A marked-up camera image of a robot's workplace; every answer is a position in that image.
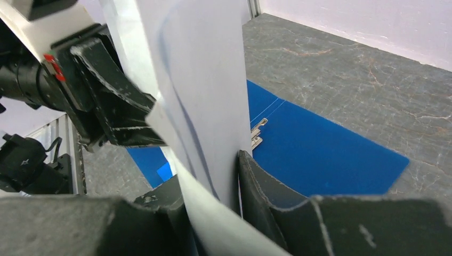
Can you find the aluminium frame post left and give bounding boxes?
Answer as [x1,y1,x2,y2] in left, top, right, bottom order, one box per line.
[247,0,262,19]

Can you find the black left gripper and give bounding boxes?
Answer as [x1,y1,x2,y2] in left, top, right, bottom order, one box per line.
[1,23,165,148]

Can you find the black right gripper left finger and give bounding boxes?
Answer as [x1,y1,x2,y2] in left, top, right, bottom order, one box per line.
[1,177,198,255]

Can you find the metal folder clip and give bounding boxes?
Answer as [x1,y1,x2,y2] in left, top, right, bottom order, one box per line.
[251,118,268,150]

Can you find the blue plastic folder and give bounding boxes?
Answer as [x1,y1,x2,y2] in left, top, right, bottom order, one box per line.
[130,81,409,206]

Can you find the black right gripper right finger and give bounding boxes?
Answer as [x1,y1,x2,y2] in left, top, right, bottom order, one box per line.
[238,150,451,255]

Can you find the white paper sheet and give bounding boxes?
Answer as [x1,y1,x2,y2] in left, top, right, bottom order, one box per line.
[100,1,286,255]

